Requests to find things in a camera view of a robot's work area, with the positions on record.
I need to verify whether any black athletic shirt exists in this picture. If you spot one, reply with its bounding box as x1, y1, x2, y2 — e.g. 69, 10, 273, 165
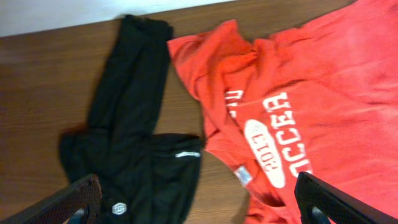
59, 15, 203, 224

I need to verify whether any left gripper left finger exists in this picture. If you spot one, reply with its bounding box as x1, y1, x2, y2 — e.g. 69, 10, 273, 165
1, 174, 102, 224

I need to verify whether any red soccer t-shirt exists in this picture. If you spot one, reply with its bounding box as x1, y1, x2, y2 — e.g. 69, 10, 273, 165
168, 0, 397, 223

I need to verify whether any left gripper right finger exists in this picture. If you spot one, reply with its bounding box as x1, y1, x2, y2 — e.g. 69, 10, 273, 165
294, 172, 397, 224

